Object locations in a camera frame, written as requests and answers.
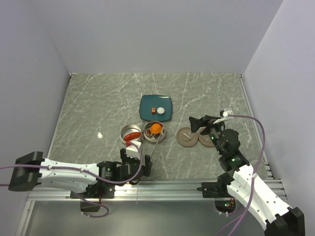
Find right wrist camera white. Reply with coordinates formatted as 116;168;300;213
220;108;234;118

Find metal food tongs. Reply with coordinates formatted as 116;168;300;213
141;121;166;157

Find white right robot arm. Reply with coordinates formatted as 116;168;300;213
189;111;306;236

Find red sausage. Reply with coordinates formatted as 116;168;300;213
124;132;141;142

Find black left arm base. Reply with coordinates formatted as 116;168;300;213
69;182;115;199

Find teal square plate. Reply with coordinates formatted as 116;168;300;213
139;94;173;122

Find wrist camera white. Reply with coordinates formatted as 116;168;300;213
126;141;143;159
220;108;234;118

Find aluminium mounting rail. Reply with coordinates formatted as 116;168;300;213
27;178;288;202

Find beige lid right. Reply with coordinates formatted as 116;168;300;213
198;131;215;148

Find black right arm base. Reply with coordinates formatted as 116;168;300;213
197;181;231;198

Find right steel lunch container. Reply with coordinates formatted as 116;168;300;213
144;121;166;143

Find small white rice bowl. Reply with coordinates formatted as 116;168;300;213
157;107;165;115

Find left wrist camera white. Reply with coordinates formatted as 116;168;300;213
126;141;143;159

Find orange half fruit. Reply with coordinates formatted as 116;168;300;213
150;123;163;134

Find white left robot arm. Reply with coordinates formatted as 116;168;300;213
8;146;152;198

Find steel lunch container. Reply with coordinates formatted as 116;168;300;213
144;121;166;143
120;124;143;146

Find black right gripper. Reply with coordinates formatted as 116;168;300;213
189;115;225;155

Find beige lid with handle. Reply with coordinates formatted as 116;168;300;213
176;127;198;148

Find left steel lunch container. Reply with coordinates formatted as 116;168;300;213
120;124;143;146

